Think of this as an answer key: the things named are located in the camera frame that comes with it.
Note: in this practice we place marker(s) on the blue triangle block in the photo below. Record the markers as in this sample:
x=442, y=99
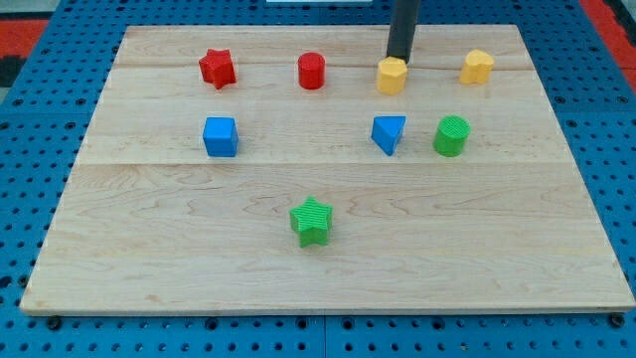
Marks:
x=387, y=132

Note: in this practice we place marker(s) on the red cylinder block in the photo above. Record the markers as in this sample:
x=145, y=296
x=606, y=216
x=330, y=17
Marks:
x=311, y=70

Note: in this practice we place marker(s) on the green cylinder block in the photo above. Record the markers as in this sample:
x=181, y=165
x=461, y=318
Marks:
x=451, y=135

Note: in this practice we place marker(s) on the wooden board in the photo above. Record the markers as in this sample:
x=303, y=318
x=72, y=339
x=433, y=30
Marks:
x=258, y=170

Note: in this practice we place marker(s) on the red star block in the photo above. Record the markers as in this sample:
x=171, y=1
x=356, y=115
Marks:
x=217, y=68

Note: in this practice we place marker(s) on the green star block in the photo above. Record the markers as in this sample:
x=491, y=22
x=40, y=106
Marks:
x=311, y=222

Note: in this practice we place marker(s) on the blue cube block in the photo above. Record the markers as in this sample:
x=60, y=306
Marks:
x=221, y=137

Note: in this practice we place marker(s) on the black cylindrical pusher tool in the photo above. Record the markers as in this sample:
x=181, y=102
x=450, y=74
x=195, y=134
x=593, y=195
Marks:
x=402, y=28

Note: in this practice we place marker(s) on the yellow heart block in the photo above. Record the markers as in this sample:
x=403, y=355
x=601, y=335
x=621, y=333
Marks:
x=476, y=68

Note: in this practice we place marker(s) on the yellow hexagon block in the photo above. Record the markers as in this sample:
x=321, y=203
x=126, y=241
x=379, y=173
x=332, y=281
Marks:
x=391, y=75

